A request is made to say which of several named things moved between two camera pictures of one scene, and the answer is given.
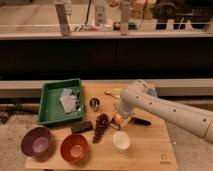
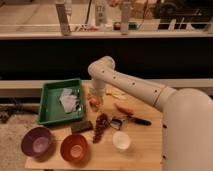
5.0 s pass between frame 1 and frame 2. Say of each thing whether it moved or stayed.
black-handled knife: stayed
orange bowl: stayed
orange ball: moved
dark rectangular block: stayed
